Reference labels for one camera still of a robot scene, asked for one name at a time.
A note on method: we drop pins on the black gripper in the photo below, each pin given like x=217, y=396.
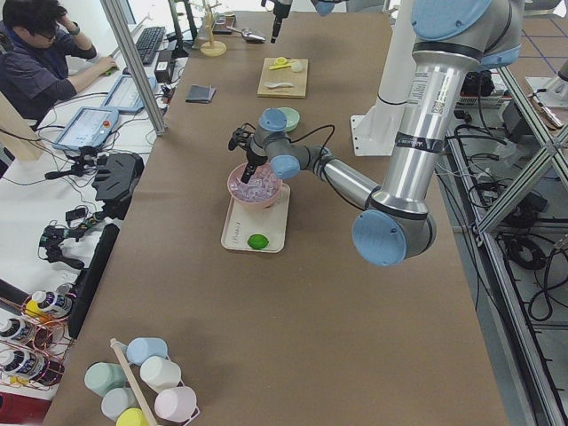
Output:
x=278, y=11
x=254, y=156

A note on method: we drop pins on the white ceramic spoon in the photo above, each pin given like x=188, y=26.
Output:
x=278, y=85

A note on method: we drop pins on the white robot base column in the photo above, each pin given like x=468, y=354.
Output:
x=373, y=134

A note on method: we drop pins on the pink bowl with ice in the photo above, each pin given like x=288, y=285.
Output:
x=261, y=191

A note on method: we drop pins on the metal ice scoop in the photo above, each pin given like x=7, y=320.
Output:
x=249, y=35

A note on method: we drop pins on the mint green bowl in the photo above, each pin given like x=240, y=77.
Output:
x=292, y=118

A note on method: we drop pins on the cream serving tray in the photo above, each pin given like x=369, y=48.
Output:
x=271, y=222

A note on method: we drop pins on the wooden cutting board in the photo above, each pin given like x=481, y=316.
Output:
x=283, y=75

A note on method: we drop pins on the wooden mug tree stand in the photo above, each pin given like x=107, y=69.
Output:
x=211, y=47

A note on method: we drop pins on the green lime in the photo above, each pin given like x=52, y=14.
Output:
x=258, y=241

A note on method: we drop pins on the grey folded cloth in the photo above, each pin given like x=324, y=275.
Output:
x=200, y=94

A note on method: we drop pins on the black keyboard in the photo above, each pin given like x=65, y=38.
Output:
x=148, y=43

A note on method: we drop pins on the blue teach pendant tablet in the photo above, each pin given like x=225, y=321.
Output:
x=89, y=127

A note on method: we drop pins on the light blue cup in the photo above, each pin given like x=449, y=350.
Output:
x=142, y=348

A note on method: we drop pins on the white cup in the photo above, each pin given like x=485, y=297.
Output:
x=160, y=374

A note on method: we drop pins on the seated person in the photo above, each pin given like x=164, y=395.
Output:
x=34, y=72

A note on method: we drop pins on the pink cup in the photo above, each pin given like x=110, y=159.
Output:
x=176, y=404

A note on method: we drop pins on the mint green cup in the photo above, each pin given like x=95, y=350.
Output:
x=103, y=377

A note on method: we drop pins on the pale grey-blue cup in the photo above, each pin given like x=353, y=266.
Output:
x=116, y=401

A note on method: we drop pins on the yellow cup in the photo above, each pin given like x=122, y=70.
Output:
x=132, y=417

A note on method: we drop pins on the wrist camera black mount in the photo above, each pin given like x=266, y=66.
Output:
x=241, y=138

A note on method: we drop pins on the aluminium frame post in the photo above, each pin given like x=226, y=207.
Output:
x=117, y=21

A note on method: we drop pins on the copper wire bottle basket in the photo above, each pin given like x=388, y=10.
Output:
x=35, y=341

